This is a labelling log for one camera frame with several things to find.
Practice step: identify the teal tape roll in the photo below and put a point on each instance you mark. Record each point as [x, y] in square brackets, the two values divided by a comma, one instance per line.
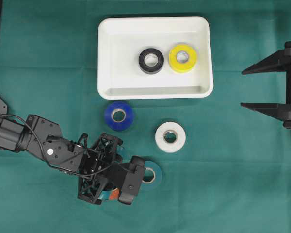
[153, 176]

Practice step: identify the black tape roll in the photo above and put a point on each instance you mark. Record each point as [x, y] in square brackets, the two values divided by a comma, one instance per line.
[151, 61]

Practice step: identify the white tape roll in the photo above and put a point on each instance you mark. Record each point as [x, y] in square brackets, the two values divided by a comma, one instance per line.
[170, 137]

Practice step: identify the orange tape roll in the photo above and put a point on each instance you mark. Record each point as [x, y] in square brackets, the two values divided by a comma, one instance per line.
[114, 194]

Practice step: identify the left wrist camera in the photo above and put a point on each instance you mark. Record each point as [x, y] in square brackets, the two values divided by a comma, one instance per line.
[127, 177]

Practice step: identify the white plastic tray case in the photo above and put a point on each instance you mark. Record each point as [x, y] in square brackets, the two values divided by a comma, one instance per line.
[120, 42]

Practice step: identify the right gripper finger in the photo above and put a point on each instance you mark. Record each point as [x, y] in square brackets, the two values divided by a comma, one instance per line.
[278, 111]
[276, 62]

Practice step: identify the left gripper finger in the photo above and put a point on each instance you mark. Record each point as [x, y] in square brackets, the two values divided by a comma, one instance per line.
[104, 195]

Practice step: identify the blue tape roll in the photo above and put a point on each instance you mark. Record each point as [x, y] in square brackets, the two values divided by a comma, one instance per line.
[118, 116]

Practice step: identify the green table cloth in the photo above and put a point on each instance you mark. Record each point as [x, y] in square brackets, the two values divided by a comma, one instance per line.
[233, 174]

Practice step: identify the yellow tape roll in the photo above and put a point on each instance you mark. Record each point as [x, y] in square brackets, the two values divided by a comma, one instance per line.
[182, 58]

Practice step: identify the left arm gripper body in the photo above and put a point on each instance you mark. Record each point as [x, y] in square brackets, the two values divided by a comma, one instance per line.
[97, 159]

